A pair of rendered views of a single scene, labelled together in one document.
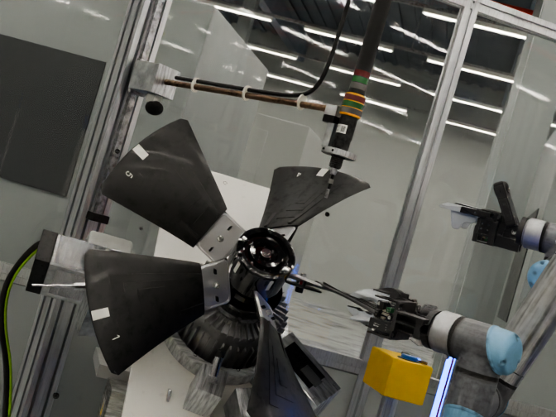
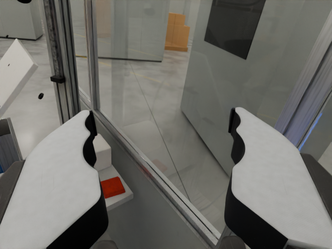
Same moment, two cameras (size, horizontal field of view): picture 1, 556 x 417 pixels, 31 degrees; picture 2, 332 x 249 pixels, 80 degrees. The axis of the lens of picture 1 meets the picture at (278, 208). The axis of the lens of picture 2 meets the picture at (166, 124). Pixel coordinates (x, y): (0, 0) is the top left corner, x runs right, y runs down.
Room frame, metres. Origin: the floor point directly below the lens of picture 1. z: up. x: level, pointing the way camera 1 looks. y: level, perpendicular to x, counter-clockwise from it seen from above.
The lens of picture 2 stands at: (2.47, -0.50, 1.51)
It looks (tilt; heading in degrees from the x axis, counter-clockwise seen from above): 31 degrees down; 59
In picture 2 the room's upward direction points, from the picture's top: 9 degrees clockwise
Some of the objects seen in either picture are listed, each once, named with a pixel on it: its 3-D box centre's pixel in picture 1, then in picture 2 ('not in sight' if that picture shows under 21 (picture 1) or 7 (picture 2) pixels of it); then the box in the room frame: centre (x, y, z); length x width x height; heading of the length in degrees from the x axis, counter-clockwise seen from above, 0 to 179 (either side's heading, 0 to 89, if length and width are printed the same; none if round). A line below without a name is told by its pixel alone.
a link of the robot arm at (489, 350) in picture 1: (485, 347); not in sight; (1.75, -0.41, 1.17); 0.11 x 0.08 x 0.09; 49
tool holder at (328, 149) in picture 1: (341, 131); not in sight; (2.01, -0.08, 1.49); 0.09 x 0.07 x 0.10; 47
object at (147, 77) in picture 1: (152, 79); not in sight; (2.43, 0.38, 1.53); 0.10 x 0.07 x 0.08; 47
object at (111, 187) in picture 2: not in sight; (112, 186); (2.60, 0.05, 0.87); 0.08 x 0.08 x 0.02; 2
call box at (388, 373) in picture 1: (395, 377); not in sight; (2.37, -0.37, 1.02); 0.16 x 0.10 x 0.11; 12
